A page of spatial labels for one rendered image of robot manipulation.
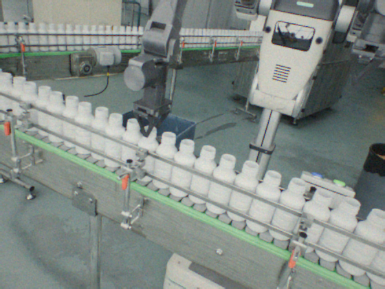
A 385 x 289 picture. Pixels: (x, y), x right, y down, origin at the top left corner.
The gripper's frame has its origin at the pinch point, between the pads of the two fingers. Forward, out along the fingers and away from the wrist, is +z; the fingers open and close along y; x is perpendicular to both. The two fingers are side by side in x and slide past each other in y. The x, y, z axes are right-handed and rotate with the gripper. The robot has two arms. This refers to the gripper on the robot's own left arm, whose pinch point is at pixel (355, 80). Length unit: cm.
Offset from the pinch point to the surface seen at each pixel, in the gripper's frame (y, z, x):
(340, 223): -18.1, 27.8, -7.6
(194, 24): 553, 64, 303
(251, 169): -16.9, 23.6, 14.9
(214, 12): 609, 37, 285
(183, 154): -18.0, 26.1, 33.2
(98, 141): -18, 33, 62
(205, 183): -17.8, 32.2, 25.6
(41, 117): -19, 33, 85
